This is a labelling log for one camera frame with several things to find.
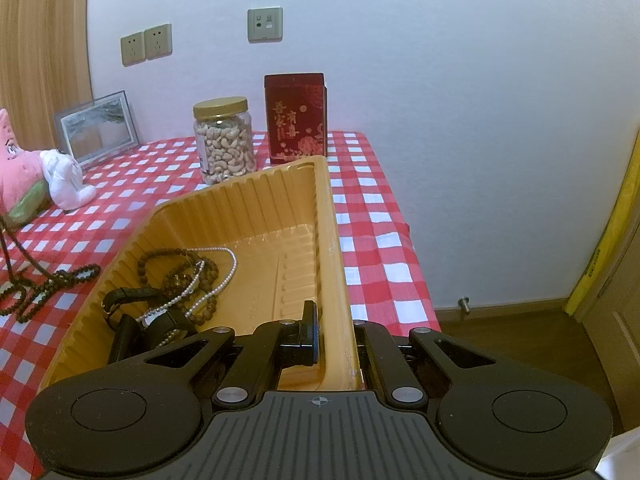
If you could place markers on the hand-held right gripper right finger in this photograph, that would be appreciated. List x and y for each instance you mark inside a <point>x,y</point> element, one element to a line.
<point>372,345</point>

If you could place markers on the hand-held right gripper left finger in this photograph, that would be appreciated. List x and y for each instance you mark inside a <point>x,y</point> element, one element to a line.
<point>315,331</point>

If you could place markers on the yellow plastic tray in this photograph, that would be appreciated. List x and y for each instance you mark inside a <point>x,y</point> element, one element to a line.
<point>280,210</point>

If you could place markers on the metal door stopper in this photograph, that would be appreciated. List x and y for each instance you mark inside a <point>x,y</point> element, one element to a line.
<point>465,305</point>

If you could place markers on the red white checked tablecloth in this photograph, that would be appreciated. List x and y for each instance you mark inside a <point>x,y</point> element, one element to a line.
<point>370,210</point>

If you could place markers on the cashew jar with gold lid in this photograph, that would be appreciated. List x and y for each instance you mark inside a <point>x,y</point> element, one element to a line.
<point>225,150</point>

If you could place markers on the red printed box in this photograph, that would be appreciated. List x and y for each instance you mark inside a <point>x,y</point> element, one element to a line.
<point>295,120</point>

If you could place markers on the wooden door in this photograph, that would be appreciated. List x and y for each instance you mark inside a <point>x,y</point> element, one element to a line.
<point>620,335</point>

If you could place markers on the yellow strip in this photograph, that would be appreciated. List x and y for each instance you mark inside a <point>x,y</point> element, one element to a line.
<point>607,240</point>

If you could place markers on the white plush toy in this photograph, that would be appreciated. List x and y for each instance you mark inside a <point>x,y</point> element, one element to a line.
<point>65,180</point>

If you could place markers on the pink plush toy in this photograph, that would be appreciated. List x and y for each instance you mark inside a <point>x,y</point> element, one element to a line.
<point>20,170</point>

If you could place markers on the light wooden panel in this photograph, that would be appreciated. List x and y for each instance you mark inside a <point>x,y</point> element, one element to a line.
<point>45,50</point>

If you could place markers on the silver picture frame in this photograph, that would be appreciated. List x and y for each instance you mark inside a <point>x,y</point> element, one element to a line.
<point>97,130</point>

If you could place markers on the wall power socket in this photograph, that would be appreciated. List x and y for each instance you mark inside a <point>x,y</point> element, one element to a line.
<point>157,41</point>
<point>133,49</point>

